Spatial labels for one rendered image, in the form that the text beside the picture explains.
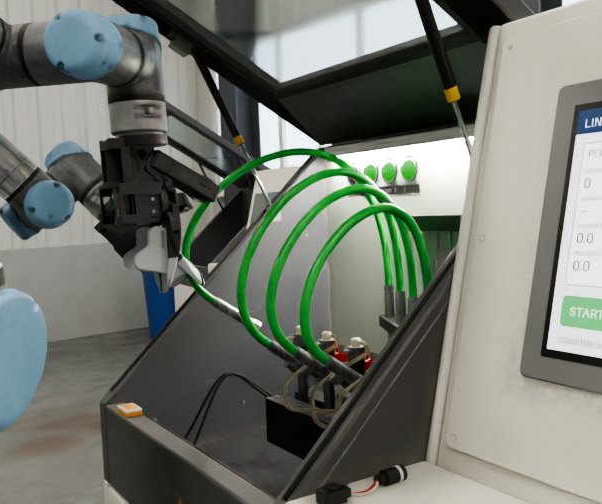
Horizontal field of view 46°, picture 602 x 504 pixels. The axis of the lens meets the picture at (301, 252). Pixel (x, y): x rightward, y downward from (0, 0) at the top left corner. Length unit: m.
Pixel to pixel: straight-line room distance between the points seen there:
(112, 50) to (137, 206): 0.20
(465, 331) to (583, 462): 0.22
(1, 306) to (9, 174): 0.63
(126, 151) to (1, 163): 0.29
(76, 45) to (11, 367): 0.40
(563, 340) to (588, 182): 0.18
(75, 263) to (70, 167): 6.71
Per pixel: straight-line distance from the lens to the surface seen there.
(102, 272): 8.17
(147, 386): 1.48
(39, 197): 1.18
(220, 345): 1.53
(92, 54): 0.86
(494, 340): 0.90
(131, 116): 0.96
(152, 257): 0.97
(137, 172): 0.97
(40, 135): 8.00
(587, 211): 0.84
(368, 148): 1.47
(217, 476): 1.04
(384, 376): 0.92
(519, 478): 0.89
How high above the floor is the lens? 1.32
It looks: 4 degrees down
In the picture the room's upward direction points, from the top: 2 degrees counter-clockwise
